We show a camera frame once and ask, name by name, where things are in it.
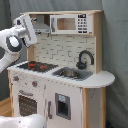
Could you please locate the toy oven door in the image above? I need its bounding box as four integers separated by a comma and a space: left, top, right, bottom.
15, 90, 39, 116

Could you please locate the grey cabinet door handle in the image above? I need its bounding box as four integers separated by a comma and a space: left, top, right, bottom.
48, 101, 52, 119

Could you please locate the grey toy sink basin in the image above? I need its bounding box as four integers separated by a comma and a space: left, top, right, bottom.
53, 67, 92, 81

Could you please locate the red stove knob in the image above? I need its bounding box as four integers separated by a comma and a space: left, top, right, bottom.
32, 81, 38, 87
13, 76, 19, 82

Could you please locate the black toy stovetop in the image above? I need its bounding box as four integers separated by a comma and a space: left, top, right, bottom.
20, 61, 56, 72

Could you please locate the grey toy ice dispenser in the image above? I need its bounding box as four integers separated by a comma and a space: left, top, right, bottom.
55, 93, 71, 120

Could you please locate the grey toy range hood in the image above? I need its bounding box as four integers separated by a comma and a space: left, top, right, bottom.
33, 15, 50, 33

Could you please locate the left red stove knob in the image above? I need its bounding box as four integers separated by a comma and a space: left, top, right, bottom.
13, 76, 19, 82

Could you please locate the black toy faucet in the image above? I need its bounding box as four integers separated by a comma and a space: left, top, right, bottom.
76, 50, 94, 70

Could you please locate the white wooden toy kitchen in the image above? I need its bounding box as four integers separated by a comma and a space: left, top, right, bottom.
8, 10, 115, 128

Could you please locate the white toy microwave door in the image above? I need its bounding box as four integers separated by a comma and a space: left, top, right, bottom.
50, 14, 93, 34

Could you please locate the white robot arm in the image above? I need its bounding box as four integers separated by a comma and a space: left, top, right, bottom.
0, 14, 47, 128

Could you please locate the right red stove knob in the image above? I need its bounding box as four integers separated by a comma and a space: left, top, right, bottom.
32, 81, 38, 87

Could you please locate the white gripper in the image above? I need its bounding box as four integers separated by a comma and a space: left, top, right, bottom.
14, 14, 37, 47

